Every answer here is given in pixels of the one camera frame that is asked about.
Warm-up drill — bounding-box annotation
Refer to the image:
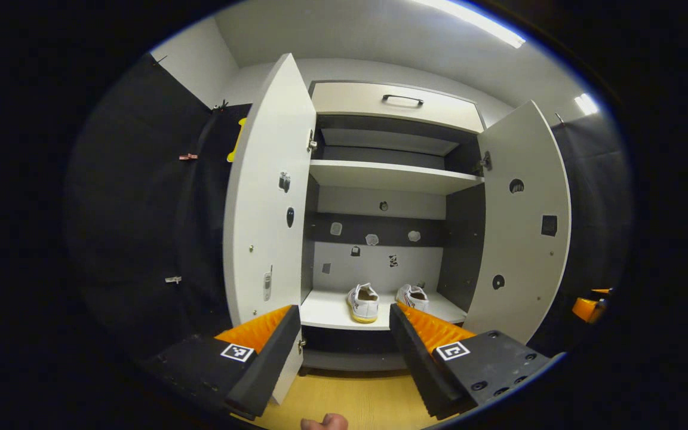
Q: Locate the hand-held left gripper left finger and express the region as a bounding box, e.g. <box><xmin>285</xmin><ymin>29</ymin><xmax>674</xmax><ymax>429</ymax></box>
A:
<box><xmin>141</xmin><ymin>303</ymin><xmax>303</xmax><ymax>422</ymax></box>

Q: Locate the white shoe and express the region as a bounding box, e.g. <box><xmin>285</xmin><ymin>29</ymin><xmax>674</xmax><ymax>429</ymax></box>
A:
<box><xmin>346</xmin><ymin>282</ymin><xmax>380</xmax><ymax>324</ymax></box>
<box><xmin>395</xmin><ymin>283</ymin><xmax>430</xmax><ymax>312</ymax></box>

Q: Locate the black backdrop cloth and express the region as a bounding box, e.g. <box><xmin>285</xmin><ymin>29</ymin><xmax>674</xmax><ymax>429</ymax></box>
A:
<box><xmin>63</xmin><ymin>53</ymin><xmax>634</xmax><ymax>359</ymax></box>

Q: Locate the white cabinet door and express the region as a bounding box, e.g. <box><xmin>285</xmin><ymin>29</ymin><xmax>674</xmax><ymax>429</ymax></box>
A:
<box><xmin>462</xmin><ymin>100</ymin><xmax>572</xmax><ymax>346</ymax></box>
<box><xmin>223</xmin><ymin>53</ymin><xmax>318</xmax><ymax>407</ymax></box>

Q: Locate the white shoe cabinet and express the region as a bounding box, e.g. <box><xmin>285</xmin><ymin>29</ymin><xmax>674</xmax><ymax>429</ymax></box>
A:
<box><xmin>299</xmin><ymin>79</ymin><xmax>488</xmax><ymax>374</ymax></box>

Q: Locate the white cabinet drawer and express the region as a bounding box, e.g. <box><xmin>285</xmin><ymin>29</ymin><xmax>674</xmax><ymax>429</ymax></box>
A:
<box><xmin>311</xmin><ymin>82</ymin><xmax>486</xmax><ymax>134</ymax></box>

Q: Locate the black drawer handle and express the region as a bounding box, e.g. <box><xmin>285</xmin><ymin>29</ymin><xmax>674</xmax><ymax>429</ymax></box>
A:
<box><xmin>381</xmin><ymin>94</ymin><xmax>425</xmax><ymax>108</ymax></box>

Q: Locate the long ceiling light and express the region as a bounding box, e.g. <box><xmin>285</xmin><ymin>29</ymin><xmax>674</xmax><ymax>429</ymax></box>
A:
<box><xmin>413</xmin><ymin>0</ymin><xmax>527</xmax><ymax>50</ymax></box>

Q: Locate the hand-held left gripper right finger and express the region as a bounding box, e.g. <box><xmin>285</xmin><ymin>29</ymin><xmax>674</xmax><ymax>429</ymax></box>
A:
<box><xmin>389</xmin><ymin>302</ymin><xmax>560</xmax><ymax>422</ymax></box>

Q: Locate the small ceiling light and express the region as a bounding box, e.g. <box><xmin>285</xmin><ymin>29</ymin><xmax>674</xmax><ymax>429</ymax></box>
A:
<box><xmin>574</xmin><ymin>93</ymin><xmax>600</xmax><ymax>116</ymax></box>

